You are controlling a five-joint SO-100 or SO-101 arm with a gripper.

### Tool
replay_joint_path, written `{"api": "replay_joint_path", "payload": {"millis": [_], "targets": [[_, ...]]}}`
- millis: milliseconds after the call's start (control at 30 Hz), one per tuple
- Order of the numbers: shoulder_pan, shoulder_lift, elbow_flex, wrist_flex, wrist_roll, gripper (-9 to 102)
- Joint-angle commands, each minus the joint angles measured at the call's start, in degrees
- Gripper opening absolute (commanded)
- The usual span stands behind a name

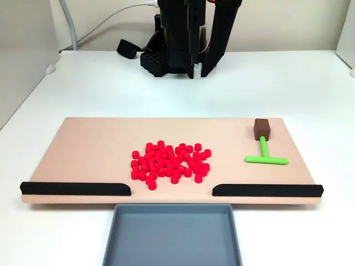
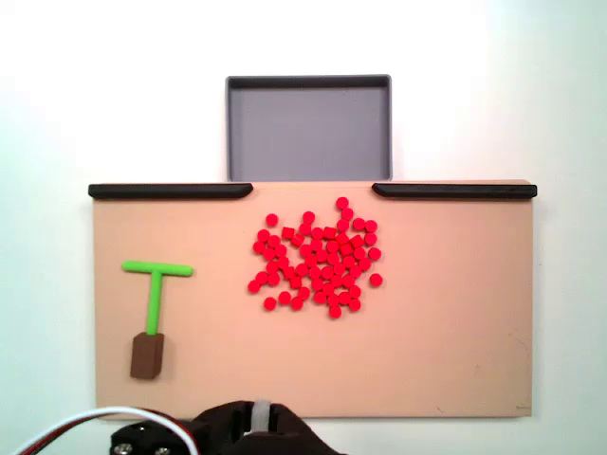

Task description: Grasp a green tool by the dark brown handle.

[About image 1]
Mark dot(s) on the black table clamp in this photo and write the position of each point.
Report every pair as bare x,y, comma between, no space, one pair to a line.
127,49

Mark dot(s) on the red small cylinder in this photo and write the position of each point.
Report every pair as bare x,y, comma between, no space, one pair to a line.
181,169
154,148
169,148
136,168
152,185
144,167
134,174
205,167
207,153
188,173
161,144
149,146
189,149
204,172
142,176
161,172
150,178
174,179
198,178
135,155
196,154
197,147
178,151
134,163
142,160
182,147
203,156
168,171

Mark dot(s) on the narrow white side panel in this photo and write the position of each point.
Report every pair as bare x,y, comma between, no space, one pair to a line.
347,30

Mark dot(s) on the beige flat board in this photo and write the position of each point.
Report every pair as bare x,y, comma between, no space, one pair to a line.
83,149

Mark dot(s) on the large white side panel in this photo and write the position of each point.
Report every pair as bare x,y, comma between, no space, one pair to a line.
25,55

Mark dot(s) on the grey square tray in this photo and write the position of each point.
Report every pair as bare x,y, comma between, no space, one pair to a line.
172,238

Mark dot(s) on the small white bracket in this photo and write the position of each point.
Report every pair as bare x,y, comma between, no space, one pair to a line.
50,69
352,72

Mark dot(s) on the black foam rail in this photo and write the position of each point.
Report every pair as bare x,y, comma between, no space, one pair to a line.
267,190
75,189

